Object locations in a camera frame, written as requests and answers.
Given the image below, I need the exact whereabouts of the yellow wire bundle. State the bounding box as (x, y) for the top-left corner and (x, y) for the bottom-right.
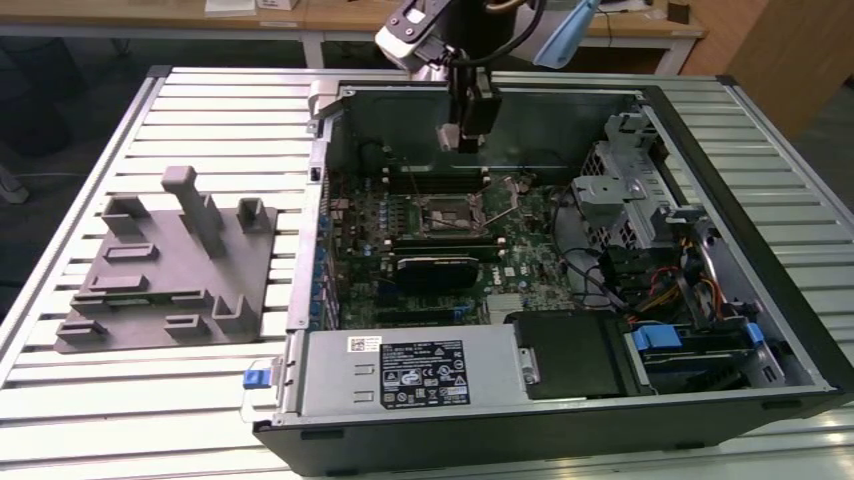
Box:
(630, 279), (702, 321)

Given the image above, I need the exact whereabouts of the silver power supply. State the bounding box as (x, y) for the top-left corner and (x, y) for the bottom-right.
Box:
(278, 327), (530, 417)

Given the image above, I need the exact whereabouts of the green motherboard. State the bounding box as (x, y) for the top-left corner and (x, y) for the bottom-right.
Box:
(320, 168), (606, 332)

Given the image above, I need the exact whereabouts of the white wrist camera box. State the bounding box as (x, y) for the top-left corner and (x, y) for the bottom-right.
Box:
(371, 0), (439, 72)

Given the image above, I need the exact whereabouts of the white paper sheet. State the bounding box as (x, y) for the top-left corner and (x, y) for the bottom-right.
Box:
(203, 0), (259, 15)

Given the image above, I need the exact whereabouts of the orange wire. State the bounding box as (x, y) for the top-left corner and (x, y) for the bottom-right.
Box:
(693, 277), (727, 315)

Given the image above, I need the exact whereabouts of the grey parts rack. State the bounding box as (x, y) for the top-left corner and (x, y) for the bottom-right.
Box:
(51, 164), (282, 355)

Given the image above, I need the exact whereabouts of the black PC case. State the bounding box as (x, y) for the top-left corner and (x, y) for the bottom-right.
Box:
(250, 77), (854, 479)

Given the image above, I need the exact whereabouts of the metal disk bay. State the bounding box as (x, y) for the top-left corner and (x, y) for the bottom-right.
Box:
(619, 319), (789, 399)

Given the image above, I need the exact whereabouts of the brown wooden cabinet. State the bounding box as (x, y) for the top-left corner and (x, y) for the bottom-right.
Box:
(681, 0), (854, 146)

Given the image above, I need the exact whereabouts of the white stand foot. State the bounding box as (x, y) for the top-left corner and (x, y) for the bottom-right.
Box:
(0, 162), (29, 205)

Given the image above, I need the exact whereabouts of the hard disk in blue carrier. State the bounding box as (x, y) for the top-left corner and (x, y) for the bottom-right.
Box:
(630, 322), (766, 396)

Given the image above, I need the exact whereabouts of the CPU socket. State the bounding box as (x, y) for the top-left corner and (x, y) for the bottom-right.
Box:
(414, 192), (493, 238)

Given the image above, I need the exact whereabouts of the black graphics card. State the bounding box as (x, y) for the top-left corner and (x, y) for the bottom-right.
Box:
(391, 255), (482, 293)

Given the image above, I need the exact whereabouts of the silver drive cage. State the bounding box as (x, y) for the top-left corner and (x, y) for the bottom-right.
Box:
(570, 113), (677, 251)

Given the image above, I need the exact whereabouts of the RAM slot with white clips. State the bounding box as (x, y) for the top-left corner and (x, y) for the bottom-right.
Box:
(383, 167), (490, 176)
(392, 248), (503, 257)
(391, 238), (502, 247)
(384, 178), (491, 187)

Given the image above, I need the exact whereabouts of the black plastic cover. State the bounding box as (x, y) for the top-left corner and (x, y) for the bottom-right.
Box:
(503, 309), (653, 402)

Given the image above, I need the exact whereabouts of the metal socket cover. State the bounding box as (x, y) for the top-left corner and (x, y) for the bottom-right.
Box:
(474, 170), (533, 227)

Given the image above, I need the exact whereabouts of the wooden desk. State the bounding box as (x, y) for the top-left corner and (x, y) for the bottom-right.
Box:
(300, 0), (710, 71)
(0, 0), (308, 41)

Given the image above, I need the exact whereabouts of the black expansion slot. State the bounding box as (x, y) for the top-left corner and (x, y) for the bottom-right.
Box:
(371, 308), (455, 325)

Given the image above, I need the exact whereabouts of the green RAM stick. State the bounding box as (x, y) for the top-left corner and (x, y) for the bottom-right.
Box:
(99, 291), (180, 304)

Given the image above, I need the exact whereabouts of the silver chipset heatsink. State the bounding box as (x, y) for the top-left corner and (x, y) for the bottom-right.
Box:
(485, 293), (527, 316)

